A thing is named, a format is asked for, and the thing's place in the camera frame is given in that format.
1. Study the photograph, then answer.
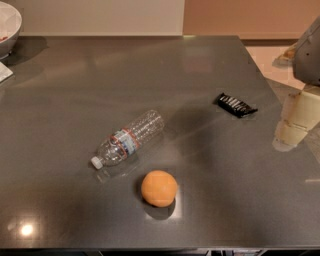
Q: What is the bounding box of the orange fruit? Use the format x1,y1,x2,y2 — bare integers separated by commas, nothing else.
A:
141,170,178,207

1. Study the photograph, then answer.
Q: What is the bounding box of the clear plastic water bottle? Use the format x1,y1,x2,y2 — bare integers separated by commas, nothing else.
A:
91,110,165,169

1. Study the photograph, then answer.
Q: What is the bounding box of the white paper napkin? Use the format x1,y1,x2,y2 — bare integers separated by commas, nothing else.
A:
0,62,13,82

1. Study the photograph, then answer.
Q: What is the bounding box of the white bowl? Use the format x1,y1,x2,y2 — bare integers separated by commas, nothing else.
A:
0,1,22,59

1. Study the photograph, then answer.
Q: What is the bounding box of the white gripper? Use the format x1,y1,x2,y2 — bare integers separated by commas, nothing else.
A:
272,17,320,152

